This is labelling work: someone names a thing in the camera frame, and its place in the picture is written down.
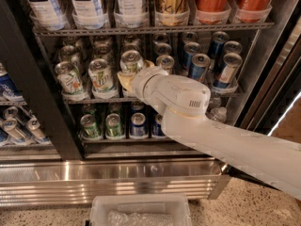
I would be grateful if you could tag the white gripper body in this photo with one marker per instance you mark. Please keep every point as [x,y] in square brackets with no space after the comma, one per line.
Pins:
[147,81]

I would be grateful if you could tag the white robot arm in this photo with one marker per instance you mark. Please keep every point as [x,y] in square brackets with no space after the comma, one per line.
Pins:
[183,103]

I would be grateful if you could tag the front silver red bull can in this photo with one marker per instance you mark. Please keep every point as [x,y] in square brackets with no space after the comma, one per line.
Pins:
[166,62]

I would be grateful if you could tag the silver red bull can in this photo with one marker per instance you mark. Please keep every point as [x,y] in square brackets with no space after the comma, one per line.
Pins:
[166,62]
[162,49]

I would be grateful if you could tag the second row 7up can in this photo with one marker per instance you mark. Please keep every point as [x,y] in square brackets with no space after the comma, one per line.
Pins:
[104,51]
[129,46]
[70,53]

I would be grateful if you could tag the second row middle 7up can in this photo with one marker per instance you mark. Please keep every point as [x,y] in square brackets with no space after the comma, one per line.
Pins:
[104,51]

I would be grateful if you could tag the left blue pepsi can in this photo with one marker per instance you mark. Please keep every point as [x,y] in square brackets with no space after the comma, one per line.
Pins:
[138,125]

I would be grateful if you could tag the blue pepsi can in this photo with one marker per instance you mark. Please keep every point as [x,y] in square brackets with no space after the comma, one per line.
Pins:
[156,126]
[138,125]

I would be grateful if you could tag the right green can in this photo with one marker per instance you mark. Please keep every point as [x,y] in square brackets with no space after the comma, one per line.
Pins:
[114,127]

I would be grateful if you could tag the green can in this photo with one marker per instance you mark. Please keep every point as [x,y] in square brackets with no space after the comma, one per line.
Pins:
[114,127]
[90,127]

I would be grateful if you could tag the middle blue pepsi can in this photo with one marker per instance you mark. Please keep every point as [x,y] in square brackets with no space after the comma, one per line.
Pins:
[156,126]

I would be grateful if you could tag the front blue red bull can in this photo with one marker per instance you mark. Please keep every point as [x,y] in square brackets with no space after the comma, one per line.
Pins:
[199,66]

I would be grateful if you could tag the gold drink can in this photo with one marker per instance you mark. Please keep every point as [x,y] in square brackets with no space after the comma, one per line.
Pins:
[171,11]

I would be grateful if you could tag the left green can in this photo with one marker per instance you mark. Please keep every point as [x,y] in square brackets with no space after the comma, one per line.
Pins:
[90,127]

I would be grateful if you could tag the second row left 7up can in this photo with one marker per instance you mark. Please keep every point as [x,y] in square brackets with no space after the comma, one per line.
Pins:
[70,53]

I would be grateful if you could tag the tall blue red bull can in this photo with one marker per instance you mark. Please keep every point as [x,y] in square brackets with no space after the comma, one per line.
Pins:
[218,40]

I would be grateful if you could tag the right front red bull can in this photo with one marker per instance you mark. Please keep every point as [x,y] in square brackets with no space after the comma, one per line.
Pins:
[230,64]

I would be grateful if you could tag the left coca cola can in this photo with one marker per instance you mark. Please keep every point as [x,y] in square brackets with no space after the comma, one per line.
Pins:
[210,11]

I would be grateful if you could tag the coca cola can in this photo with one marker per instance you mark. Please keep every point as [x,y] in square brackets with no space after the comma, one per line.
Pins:
[251,11]
[210,11]

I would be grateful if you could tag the rear right red bull can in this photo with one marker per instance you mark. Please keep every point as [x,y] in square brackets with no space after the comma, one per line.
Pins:
[232,46]

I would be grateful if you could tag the left compartment right can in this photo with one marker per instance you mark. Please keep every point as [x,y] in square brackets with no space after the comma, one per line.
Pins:
[33,126]

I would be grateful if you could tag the compartment can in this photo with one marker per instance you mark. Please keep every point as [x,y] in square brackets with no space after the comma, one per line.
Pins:
[12,127]
[33,126]

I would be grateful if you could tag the blue can left compartment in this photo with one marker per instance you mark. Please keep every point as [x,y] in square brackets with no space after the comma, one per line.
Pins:
[9,89]

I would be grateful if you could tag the fridge glass door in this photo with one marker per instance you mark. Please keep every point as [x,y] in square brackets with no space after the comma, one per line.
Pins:
[270,79]

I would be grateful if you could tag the right coca cola can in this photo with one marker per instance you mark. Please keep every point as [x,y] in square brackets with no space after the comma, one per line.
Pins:
[251,11]

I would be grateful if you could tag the left compartment lower can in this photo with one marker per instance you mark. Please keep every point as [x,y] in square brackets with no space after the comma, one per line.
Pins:
[12,127]

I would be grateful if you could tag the steel fridge base grille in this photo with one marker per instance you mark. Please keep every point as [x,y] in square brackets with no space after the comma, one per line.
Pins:
[79,182]

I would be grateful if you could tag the right tea bottle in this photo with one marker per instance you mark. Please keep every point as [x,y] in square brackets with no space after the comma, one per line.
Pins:
[131,13]

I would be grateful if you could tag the tea bottle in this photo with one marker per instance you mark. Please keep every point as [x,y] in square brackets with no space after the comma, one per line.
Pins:
[48,14]
[88,14]
[131,13]

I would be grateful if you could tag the rear clear water bottle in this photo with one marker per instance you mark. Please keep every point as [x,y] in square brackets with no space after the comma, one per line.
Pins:
[215,102]

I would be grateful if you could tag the clear water bottle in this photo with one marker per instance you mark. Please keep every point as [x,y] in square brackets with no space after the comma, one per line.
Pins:
[218,114]
[215,102]

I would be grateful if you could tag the middle tea bottle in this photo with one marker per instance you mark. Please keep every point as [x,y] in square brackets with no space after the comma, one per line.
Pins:
[88,14]

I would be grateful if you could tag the front clear water bottle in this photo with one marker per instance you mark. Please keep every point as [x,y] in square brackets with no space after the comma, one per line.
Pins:
[218,114]

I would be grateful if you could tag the left tea bottle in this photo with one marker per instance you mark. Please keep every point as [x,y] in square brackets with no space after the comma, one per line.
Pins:
[48,14]

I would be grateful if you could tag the clear plastic bin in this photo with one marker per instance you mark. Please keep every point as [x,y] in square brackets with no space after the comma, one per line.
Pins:
[141,210]

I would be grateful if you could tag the black fridge center post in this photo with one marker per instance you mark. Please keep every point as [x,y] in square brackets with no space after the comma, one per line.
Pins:
[28,69]

